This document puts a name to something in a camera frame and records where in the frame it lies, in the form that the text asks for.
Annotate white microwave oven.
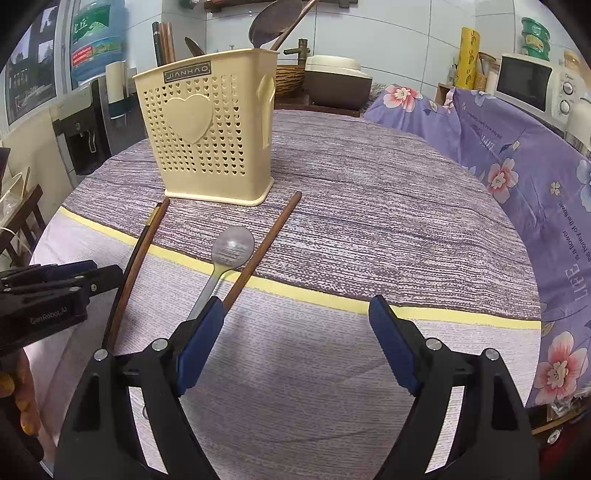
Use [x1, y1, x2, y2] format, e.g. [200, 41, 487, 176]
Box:
[494, 52, 579, 123]

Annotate glass jar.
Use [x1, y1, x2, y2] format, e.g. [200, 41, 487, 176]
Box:
[475, 52, 502, 93]

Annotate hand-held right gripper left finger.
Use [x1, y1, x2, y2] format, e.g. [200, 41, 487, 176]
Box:
[54, 296, 227, 480]

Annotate cream plastic utensil holder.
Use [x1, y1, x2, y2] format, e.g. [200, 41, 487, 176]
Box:
[133, 47, 280, 206]

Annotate purple floral cloth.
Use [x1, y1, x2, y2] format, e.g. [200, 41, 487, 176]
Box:
[362, 83, 591, 408]

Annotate window with photos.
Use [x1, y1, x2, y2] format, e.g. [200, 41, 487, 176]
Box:
[4, 0, 75, 126]

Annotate woven basket basin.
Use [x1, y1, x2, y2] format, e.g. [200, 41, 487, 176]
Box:
[275, 65, 307, 98]

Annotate bronze faucet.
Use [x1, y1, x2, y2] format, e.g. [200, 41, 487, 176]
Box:
[283, 39, 310, 66]

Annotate white kettle chrome handle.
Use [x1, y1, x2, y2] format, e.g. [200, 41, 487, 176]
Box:
[565, 91, 591, 154]

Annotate dark wooden counter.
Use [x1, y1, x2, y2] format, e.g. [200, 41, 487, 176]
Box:
[274, 90, 362, 117]

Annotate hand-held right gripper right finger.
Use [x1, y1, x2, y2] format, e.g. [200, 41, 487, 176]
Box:
[368, 295, 541, 480]

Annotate brown basin with lid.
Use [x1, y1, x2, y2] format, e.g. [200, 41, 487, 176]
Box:
[304, 54, 374, 110]

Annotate yellow printed roll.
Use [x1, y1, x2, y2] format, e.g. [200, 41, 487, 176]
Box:
[454, 26, 481, 91]

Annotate black water dispenser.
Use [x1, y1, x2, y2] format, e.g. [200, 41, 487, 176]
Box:
[51, 78, 114, 177]

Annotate wooden framed mirror shelf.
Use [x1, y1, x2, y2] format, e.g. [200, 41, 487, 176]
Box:
[203, 0, 362, 13]

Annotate striped purple tablecloth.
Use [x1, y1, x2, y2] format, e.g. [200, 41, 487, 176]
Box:
[23, 108, 544, 480]

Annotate person's left hand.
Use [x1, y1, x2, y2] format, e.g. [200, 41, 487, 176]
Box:
[0, 354, 45, 462]

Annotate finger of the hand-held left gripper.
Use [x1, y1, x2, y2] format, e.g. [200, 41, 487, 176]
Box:
[0, 260, 99, 291]
[0, 264, 125, 305]

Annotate yellow lidded jar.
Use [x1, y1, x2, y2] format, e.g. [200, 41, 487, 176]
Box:
[560, 48, 585, 71]

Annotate stacked green containers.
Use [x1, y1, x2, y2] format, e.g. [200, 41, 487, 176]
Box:
[520, 17, 551, 61]

